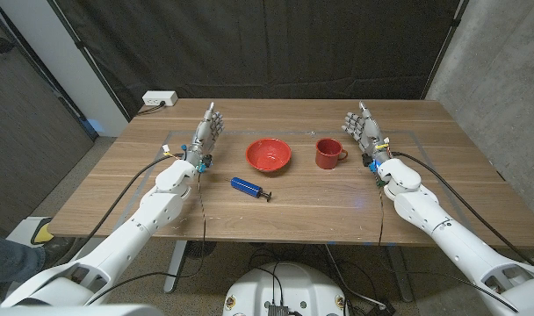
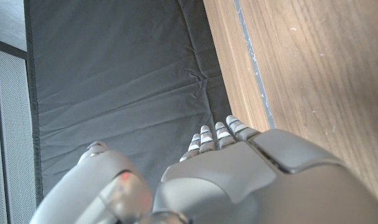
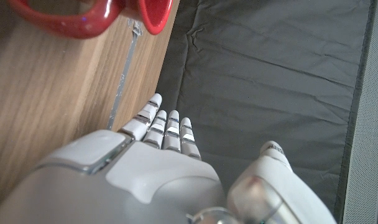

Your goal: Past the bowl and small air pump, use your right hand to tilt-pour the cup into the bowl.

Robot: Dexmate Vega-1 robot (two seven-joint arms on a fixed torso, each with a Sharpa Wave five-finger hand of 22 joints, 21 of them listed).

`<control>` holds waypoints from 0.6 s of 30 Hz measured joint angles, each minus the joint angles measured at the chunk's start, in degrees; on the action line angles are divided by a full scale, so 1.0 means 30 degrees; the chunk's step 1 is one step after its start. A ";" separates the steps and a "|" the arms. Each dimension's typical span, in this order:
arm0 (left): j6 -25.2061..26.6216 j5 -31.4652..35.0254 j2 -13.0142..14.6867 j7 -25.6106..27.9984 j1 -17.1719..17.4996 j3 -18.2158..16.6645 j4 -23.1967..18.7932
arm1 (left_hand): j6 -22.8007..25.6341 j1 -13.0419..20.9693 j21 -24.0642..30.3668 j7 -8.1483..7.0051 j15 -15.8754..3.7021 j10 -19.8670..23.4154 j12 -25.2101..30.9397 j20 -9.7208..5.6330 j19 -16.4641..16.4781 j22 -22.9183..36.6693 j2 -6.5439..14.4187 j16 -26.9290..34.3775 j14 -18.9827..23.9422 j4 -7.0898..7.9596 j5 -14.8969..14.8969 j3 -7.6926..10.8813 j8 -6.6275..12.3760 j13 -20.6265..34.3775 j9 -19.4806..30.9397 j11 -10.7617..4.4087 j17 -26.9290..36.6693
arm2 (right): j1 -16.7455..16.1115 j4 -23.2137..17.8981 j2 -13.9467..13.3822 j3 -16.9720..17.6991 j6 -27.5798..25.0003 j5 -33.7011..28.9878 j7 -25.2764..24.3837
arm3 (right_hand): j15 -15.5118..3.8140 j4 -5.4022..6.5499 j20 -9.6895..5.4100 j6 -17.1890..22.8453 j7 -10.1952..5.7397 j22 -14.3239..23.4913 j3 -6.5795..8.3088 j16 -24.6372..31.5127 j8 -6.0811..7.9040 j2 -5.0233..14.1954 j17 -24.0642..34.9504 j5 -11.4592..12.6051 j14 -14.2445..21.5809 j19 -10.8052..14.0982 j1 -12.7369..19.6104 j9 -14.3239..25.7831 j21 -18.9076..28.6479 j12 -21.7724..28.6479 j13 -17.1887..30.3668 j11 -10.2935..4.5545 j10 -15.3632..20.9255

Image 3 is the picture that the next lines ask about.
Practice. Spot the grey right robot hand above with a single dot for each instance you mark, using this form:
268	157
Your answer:
151	174

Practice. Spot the red speckled enamel cup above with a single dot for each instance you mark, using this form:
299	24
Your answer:
83	26

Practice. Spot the grey tape outline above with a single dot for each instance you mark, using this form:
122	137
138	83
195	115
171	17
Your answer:
125	68

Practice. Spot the black backdrop curtain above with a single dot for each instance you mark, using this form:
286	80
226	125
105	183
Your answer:
263	77

